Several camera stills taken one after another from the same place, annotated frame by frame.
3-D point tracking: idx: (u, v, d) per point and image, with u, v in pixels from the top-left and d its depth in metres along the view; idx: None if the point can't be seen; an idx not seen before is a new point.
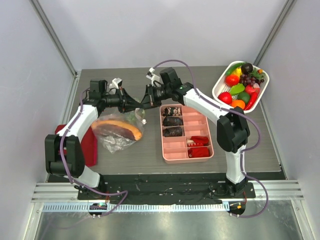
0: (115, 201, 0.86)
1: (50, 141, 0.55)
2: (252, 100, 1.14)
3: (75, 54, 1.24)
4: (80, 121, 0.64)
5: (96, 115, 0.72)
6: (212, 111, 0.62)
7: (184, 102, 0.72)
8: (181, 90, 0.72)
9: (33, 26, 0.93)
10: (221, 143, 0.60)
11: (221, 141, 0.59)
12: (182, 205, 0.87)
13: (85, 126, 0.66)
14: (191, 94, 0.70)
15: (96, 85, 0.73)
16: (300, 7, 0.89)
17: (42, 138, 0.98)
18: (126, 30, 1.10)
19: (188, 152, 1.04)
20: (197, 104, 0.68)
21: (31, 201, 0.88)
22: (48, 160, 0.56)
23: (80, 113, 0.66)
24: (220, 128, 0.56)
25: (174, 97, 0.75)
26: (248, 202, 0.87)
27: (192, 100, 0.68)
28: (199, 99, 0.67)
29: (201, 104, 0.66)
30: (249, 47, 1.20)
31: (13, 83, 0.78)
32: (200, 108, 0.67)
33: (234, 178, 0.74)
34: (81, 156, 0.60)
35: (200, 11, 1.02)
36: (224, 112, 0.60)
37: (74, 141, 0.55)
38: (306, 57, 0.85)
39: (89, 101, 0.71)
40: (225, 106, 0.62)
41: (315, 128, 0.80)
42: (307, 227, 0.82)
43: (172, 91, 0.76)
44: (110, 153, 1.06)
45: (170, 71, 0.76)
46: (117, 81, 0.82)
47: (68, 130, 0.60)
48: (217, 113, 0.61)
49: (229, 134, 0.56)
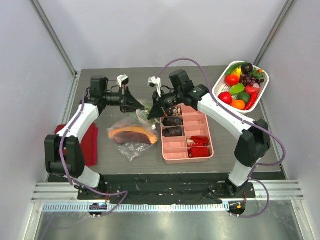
0: (115, 201, 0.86)
1: (50, 141, 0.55)
2: (252, 100, 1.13)
3: (74, 54, 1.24)
4: (80, 121, 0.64)
5: (97, 114, 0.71)
6: (233, 123, 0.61)
7: (198, 107, 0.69)
8: (196, 94, 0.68)
9: (33, 26, 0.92)
10: (240, 157, 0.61)
11: (242, 155, 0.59)
12: (182, 205, 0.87)
13: (85, 126, 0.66)
14: (208, 100, 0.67)
15: (97, 83, 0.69)
16: (300, 7, 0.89)
17: (42, 138, 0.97)
18: (125, 30, 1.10)
19: (188, 152, 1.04)
20: (215, 111, 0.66)
21: (31, 201, 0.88)
22: (48, 160, 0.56)
23: (80, 112, 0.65)
24: (242, 143, 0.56)
25: (187, 101, 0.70)
26: (248, 202, 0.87)
27: (209, 107, 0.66)
28: (217, 107, 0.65)
29: (220, 114, 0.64)
30: (249, 47, 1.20)
31: (13, 83, 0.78)
32: (219, 116, 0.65)
33: (236, 180, 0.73)
34: (81, 156, 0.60)
35: (200, 11, 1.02)
36: (247, 126, 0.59)
37: (73, 142, 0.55)
38: (306, 58, 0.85)
39: (90, 100, 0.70)
40: (247, 118, 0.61)
41: (315, 128, 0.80)
42: (307, 228, 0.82)
43: (185, 95, 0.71)
44: (110, 153, 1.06)
45: (182, 73, 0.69)
46: (123, 78, 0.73)
47: (68, 131, 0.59)
48: (241, 126, 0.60)
49: (252, 149, 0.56)
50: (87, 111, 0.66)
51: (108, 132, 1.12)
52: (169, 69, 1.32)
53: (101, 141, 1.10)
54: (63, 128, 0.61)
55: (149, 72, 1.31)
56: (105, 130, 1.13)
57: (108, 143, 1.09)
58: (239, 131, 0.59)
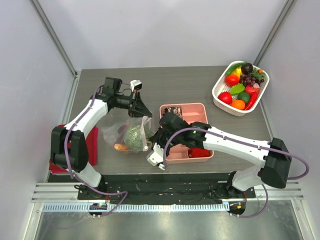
0: (115, 201, 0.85)
1: (56, 134, 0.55)
2: (252, 101, 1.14)
3: (74, 55, 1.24)
4: (88, 115, 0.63)
5: (106, 110, 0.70)
6: (250, 153, 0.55)
7: (204, 145, 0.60)
8: (198, 135, 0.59)
9: (33, 27, 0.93)
10: (271, 183, 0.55)
11: (271, 180, 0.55)
12: (182, 205, 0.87)
13: (93, 122, 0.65)
14: (212, 137, 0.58)
15: (111, 81, 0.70)
16: (300, 8, 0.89)
17: (42, 138, 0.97)
18: (125, 30, 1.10)
19: (188, 152, 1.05)
20: (225, 147, 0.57)
21: (31, 201, 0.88)
22: (53, 152, 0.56)
23: (89, 108, 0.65)
24: (270, 172, 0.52)
25: (190, 144, 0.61)
26: (248, 201, 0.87)
27: (218, 144, 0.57)
28: (226, 142, 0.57)
29: (232, 147, 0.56)
30: (249, 47, 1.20)
31: (12, 83, 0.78)
32: (232, 150, 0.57)
33: (238, 182, 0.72)
34: (85, 151, 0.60)
35: (200, 12, 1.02)
36: (265, 151, 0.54)
37: (79, 137, 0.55)
38: (306, 58, 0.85)
39: (100, 95, 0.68)
40: (260, 141, 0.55)
41: (315, 129, 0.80)
42: (307, 227, 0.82)
43: (184, 139, 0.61)
44: (110, 153, 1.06)
45: (173, 117, 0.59)
46: (136, 83, 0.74)
47: (75, 125, 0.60)
48: (260, 154, 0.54)
49: (282, 173, 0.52)
50: (96, 107, 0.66)
51: (108, 132, 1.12)
52: (169, 69, 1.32)
53: (101, 141, 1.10)
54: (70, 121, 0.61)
55: (149, 72, 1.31)
56: (105, 130, 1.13)
57: (108, 143, 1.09)
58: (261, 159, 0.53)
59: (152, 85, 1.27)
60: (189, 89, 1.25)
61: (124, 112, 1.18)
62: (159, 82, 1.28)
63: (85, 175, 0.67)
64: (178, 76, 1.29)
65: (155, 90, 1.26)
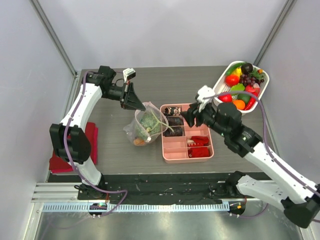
0: (115, 201, 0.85)
1: (56, 131, 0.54)
2: (252, 101, 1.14)
3: (74, 54, 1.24)
4: (82, 104, 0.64)
5: (100, 93, 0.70)
6: (292, 187, 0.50)
7: (246, 156, 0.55)
8: (246, 143, 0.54)
9: (33, 27, 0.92)
10: (296, 219, 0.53)
11: (298, 218, 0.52)
12: (182, 205, 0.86)
13: (90, 108, 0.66)
14: (261, 152, 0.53)
15: (105, 69, 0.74)
16: (300, 7, 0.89)
17: (42, 137, 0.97)
18: (125, 30, 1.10)
19: (188, 152, 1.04)
20: (268, 168, 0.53)
21: (31, 201, 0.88)
22: (56, 148, 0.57)
23: (82, 96, 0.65)
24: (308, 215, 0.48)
25: (232, 148, 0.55)
26: (248, 202, 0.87)
27: (263, 162, 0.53)
28: (273, 164, 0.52)
29: (277, 172, 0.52)
30: (249, 47, 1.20)
31: (12, 83, 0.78)
32: (274, 174, 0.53)
33: (245, 187, 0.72)
34: (86, 143, 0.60)
35: (200, 12, 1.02)
36: (311, 193, 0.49)
37: (77, 132, 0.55)
38: (306, 57, 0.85)
39: (91, 78, 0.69)
40: (307, 179, 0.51)
41: (316, 129, 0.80)
42: (307, 228, 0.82)
43: (231, 139, 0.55)
44: (110, 153, 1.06)
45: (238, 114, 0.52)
46: (129, 72, 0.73)
47: (71, 119, 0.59)
48: (303, 193, 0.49)
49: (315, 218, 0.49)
50: (89, 94, 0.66)
51: (108, 132, 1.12)
52: (169, 69, 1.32)
53: (101, 141, 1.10)
54: (66, 116, 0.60)
55: (149, 72, 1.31)
56: (105, 130, 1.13)
57: (108, 143, 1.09)
58: (301, 198, 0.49)
59: (152, 85, 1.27)
60: (189, 89, 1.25)
61: (124, 112, 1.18)
62: (159, 82, 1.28)
63: (87, 170, 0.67)
64: (178, 76, 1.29)
65: (155, 90, 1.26)
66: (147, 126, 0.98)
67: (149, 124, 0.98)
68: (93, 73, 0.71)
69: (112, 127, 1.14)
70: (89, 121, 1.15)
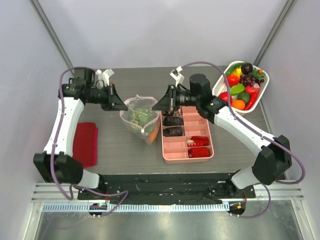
0: (115, 201, 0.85)
1: (39, 162, 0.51)
2: (252, 101, 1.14)
3: (74, 55, 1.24)
4: (65, 124, 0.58)
5: (82, 105, 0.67)
6: (251, 139, 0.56)
7: (215, 120, 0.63)
8: (212, 107, 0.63)
9: (33, 27, 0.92)
10: (258, 174, 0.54)
11: (260, 172, 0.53)
12: (182, 205, 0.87)
13: (74, 124, 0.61)
14: (225, 113, 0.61)
15: (82, 72, 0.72)
16: (300, 7, 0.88)
17: (42, 137, 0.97)
18: (125, 30, 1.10)
19: (188, 152, 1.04)
20: (232, 126, 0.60)
21: (31, 201, 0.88)
22: (46, 176, 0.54)
23: (62, 114, 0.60)
24: (270, 167, 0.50)
25: (202, 113, 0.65)
26: (248, 201, 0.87)
27: (227, 121, 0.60)
28: (235, 122, 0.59)
29: (239, 129, 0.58)
30: (249, 47, 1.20)
31: (12, 83, 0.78)
32: (236, 131, 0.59)
33: (237, 177, 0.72)
34: (76, 163, 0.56)
35: (200, 12, 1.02)
36: (266, 142, 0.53)
37: (64, 161, 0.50)
38: (306, 57, 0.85)
39: (68, 89, 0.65)
40: (266, 133, 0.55)
41: (315, 129, 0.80)
42: (307, 227, 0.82)
43: (201, 106, 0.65)
44: (111, 153, 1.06)
45: (206, 83, 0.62)
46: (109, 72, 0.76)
47: (55, 145, 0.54)
48: (259, 142, 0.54)
49: (272, 167, 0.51)
50: (69, 110, 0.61)
51: (108, 132, 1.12)
52: (169, 69, 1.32)
53: (101, 141, 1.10)
54: (49, 140, 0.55)
55: (149, 72, 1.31)
56: (105, 130, 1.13)
57: (108, 143, 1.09)
58: (258, 147, 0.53)
59: (152, 85, 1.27)
60: None
61: None
62: (159, 82, 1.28)
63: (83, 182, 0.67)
64: None
65: (155, 90, 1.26)
66: (136, 120, 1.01)
67: (136, 118, 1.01)
68: (69, 84, 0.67)
69: (111, 127, 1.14)
70: (89, 121, 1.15)
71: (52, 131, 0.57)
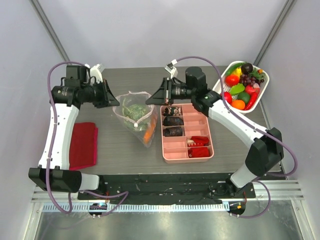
0: (115, 201, 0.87)
1: (36, 176, 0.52)
2: (252, 101, 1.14)
3: (74, 54, 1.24)
4: (59, 137, 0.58)
5: (76, 109, 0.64)
6: (244, 131, 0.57)
7: (209, 113, 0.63)
8: (207, 100, 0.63)
9: (32, 27, 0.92)
10: (251, 166, 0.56)
11: (253, 164, 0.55)
12: (182, 205, 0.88)
13: (69, 133, 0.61)
14: (220, 105, 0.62)
15: (74, 71, 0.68)
16: (300, 7, 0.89)
17: (42, 137, 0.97)
18: (125, 29, 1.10)
19: (188, 152, 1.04)
20: (226, 119, 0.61)
21: (31, 201, 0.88)
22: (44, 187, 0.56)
23: (56, 125, 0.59)
24: (262, 159, 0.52)
25: (197, 107, 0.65)
26: (248, 201, 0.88)
27: (221, 114, 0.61)
28: (229, 115, 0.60)
29: (232, 122, 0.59)
30: (249, 47, 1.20)
31: (12, 83, 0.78)
32: (230, 124, 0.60)
33: (236, 176, 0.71)
34: (73, 173, 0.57)
35: (200, 12, 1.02)
36: (259, 134, 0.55)
37: (60, 175, 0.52)
38: (306, 57, 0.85)
39: (61, 93, 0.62)
40: (259, 125, 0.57)
41: (315, 129, 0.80)
42: (307, 227, 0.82)
43: (196, 99, 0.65)
44: (110, 153, 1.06)
45: (202, 76, 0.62)
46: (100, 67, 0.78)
47: (50, 159, 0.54)
48: (252, 134, 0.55)
49: (265, 159, 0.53)
50: (62, 119, 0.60)
51: (107, 132, 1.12)
52: None
53: (101, 141, 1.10)
54: (43, 155, 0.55)
55: (149, 72, 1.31)
56: (105, 130, 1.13)
57: (108, 143, 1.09)
58: (251, 139, 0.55)
59: (152, 85, 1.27)
60: None
61: None
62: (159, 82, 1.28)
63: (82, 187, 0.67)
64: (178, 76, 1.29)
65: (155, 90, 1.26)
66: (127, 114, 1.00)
67: (127, 112, 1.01)
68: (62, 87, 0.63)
69: (111, 127, 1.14)
70: (89, 121, 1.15)
71: (46, 144, 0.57)
